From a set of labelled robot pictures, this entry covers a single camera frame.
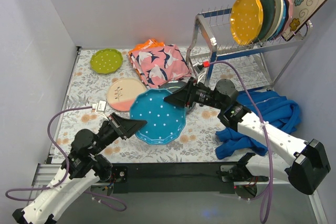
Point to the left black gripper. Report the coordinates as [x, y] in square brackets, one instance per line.
[117, 127]

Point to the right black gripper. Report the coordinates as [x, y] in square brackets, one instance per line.
[190, 94]

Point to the blue polka dot plate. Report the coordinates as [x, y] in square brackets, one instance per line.
[165, 122]

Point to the cream and pink plate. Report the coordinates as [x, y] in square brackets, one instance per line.
[123, 92]

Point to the green polka dot plate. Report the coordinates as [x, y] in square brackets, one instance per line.
[106, 61]

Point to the yellow polka dot plate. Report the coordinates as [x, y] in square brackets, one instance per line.
[246, 21]

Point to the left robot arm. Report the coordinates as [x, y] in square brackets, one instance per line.
[83, 167]

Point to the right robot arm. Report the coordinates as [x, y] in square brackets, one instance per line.
[304, 164]

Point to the steel dish rack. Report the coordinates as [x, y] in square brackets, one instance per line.
[223, 47]

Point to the dark teal plate in rack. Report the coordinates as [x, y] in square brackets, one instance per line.
[268, 8]

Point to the light blue plate in rack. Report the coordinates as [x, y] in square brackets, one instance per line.
[282, 21]

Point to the pink plate in rack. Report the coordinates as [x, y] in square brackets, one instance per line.
[288, 18]

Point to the cream rimmed plate in rack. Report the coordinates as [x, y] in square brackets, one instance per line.
[279, 8]

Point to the dark teal plate on table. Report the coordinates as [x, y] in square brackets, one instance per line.
[173, 86]

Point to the floral table mat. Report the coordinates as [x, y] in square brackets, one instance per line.
[196, 143]

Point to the pink bird print cloth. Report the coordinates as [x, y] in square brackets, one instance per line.
[159, 65]

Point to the orange cloth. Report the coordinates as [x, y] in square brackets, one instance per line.
[150, 43]

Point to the blue cloth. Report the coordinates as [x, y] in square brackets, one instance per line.
[279, 111]

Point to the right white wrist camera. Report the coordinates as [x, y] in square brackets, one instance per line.
[200, 70]

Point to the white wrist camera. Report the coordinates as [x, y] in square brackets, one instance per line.
[200, 70]
[100, 108]

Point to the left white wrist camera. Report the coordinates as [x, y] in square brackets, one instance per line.
[100, 108]

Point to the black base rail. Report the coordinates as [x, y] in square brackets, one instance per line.
[171, 178]

